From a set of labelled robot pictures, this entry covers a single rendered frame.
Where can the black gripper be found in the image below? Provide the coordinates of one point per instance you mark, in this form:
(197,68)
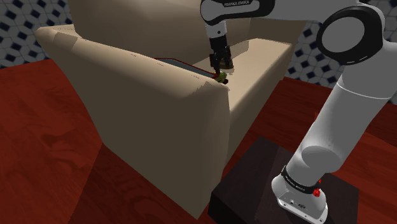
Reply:
(219,51)

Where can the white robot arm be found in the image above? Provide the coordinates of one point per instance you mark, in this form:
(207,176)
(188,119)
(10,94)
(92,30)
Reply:
(335,118)

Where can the green and black toy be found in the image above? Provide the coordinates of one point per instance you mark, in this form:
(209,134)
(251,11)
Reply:
(222,78)

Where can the red-framed tablet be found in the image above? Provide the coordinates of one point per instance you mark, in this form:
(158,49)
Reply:
(186,65)

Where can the beige armchair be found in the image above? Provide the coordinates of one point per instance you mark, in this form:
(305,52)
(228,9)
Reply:
(149,118)

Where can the dark robot stand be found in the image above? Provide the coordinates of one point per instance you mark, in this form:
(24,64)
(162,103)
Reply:
(248,186)

